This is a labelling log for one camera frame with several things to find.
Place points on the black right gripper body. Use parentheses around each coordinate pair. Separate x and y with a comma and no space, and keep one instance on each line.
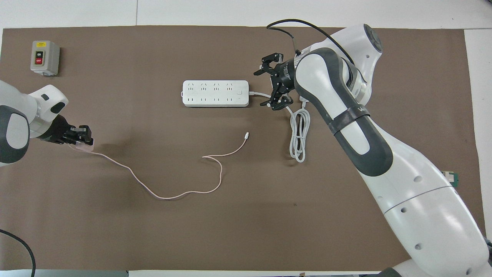
(283,79)

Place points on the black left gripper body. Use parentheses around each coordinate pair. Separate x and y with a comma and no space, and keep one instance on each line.
(61,132)

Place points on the pink charger adapter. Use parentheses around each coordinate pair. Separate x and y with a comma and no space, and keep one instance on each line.
(83,147)

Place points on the white power strip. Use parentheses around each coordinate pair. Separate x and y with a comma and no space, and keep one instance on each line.
(215,93)

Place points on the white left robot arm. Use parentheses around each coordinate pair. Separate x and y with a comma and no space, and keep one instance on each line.
(19,123)

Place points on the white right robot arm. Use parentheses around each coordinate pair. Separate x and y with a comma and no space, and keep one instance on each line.
(403,192)

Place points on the brown table mat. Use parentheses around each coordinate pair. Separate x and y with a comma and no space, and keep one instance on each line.
(269,223)

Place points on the grey push button switch box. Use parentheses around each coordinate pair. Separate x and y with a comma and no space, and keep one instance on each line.
(44,57)

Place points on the green knife switch yellow base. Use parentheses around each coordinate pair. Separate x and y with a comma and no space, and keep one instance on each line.
(451,179)

